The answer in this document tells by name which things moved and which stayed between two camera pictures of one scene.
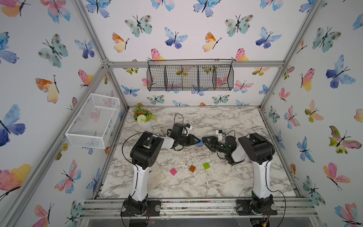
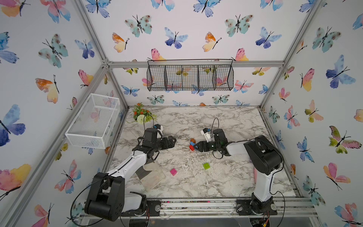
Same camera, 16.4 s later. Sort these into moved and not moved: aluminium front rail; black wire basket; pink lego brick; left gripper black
Moved: left gripper black
Not moved: black wire basket; pink lego brick; aluminium front rail
